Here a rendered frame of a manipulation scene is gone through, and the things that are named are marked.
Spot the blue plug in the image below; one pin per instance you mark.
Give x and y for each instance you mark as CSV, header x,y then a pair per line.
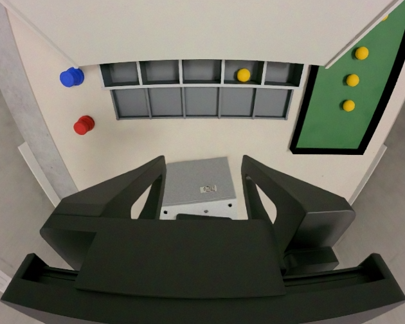
x,y
72,77

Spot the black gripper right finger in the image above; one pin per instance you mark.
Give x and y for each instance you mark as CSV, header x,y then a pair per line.
x,y
307,216

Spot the green tray with black rim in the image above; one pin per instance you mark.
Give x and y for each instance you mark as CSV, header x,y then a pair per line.
x,y
323,126

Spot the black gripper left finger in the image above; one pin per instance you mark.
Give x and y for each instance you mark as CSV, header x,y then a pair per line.
x,y
115,197

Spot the red plug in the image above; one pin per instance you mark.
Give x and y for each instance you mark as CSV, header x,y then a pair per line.
x,y
83,125

